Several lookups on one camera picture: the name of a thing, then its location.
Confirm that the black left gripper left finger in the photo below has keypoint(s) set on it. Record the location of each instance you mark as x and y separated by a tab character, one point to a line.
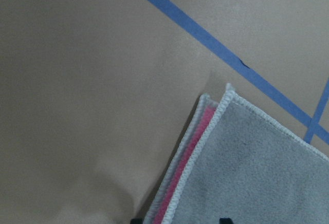
136	221

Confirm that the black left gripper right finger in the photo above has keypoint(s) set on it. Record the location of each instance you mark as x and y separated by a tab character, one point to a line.
225	221

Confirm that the pink and grey towel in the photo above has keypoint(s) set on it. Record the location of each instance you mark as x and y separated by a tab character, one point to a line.
235	161

